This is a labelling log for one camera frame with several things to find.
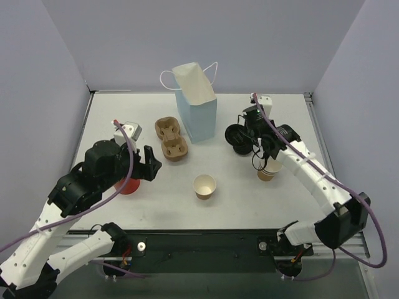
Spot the brown pulp cup carrier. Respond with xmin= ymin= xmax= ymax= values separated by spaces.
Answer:
xmin=155 ymin=116 xmax=188 ymax=162

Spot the brown paper cup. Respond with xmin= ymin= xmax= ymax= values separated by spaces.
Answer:
xmin=193 ymin=174 xmax=216 ymax=200

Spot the light blue paper bag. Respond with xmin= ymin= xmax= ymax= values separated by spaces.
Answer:
xmin=160 ymin=62 xmax=218 ymax=144

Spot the black cup lid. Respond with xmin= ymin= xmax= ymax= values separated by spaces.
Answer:
xmin=224 ymin=124 xmax=251 ymax=147

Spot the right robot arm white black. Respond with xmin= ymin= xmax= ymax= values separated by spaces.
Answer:
xmin=243 ymin=106 xmax=367 ymax=254

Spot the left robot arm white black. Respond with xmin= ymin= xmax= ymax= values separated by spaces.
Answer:
xmin=1 ymin=140 xmax=161 ymax=298

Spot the red cup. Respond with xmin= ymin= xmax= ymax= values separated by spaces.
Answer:
xmin=113 ymin=178 xmax=141 ymax=195

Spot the stack of black lids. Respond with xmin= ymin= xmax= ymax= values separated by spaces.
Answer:
xmin=233 ymin=141 xmax=253 ymax=156

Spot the stack of brown paper cups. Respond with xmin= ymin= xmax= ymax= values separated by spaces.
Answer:
xmin=257 ymin=157 xmax=282 ymax=182

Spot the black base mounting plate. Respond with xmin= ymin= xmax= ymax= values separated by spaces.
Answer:
xmin=127 ymin=229 xmax=314 ymax=275

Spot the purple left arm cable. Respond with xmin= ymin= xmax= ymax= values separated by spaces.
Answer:
xmin=0 ymin=123 xmax=137 ymax=253

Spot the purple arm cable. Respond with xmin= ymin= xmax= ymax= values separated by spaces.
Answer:
xmin=252 ymin=92 xmax=387 ymax=268
xmin=0 ymin=123 xmax=137 ymax=253

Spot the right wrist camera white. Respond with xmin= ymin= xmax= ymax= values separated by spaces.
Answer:
xmin=250 ymin=93 xmax=272 ymax=118

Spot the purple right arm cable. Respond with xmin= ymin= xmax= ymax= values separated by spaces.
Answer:
xmin=252 ymin=92 xmax=387 ymax=268

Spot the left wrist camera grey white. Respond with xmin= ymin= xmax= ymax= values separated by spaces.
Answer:
xmin=113 ymin=121 xmax=142 ymax=149

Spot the aluminium frame rail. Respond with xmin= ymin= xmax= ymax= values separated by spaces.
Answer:
xmin=303 ymin=92 xmax=317 ymax=128

